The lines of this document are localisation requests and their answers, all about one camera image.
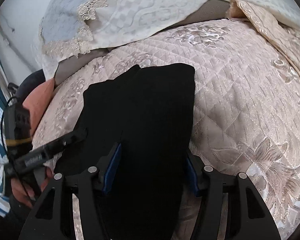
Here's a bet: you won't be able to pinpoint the pink quilted bedspread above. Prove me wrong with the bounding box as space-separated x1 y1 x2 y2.
33 0 300 239

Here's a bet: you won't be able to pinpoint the grey blue bed headboard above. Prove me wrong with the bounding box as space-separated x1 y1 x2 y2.
42 0 87 43

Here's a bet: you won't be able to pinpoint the pink cushion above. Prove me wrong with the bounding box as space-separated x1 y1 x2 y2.
23 78 55 136

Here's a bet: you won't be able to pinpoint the person's left hand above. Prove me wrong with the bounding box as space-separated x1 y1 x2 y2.
11 166 53 208

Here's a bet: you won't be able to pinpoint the black pants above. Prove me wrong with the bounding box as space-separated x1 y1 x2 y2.
55 63 195 239

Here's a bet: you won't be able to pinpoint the white lace headboard cover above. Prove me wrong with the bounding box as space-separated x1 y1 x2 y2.
37 0 300 79

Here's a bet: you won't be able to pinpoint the dark blue cushion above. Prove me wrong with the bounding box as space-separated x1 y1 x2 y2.
15 69 46 102

